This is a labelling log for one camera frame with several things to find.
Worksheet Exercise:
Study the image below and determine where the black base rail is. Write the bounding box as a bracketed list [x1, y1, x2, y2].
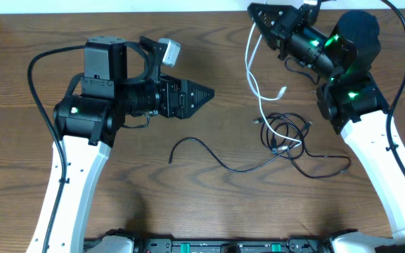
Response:
[82, 228, 405, 253]

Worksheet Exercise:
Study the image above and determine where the long black USB cable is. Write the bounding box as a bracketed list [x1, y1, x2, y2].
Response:
[168, 121, 312, 174]

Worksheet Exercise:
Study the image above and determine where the white USB cable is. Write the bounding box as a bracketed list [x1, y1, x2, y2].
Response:
[244, 21, 302, 150]

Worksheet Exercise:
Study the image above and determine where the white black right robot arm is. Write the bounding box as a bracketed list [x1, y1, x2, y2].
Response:
[247, 1, 405, 252]

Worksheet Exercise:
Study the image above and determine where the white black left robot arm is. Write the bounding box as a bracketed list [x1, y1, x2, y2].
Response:
[28, 36, 214, 252]

